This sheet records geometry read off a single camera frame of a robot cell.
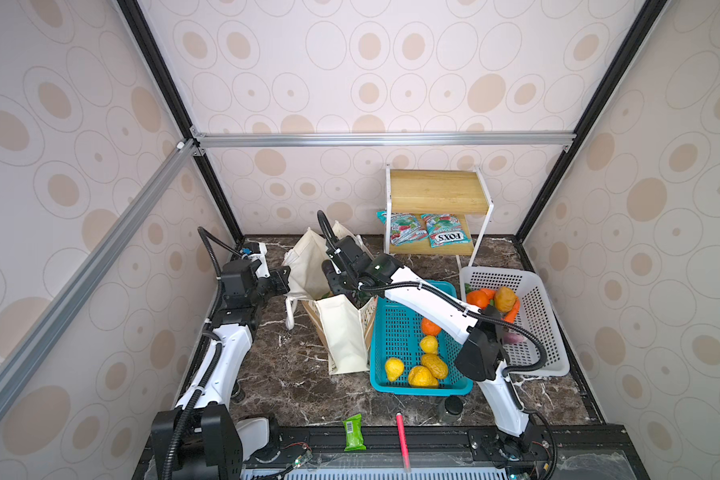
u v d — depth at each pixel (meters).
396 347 0.90
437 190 0.88
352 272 0.62
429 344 0.85
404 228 0.97
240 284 0.60
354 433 0.74
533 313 0.93
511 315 0.95
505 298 0.94
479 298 0.95
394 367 0.82
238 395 0.76
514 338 0.89
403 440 0.74
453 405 0.71
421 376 0.79
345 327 0.74
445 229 0.97
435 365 0.81
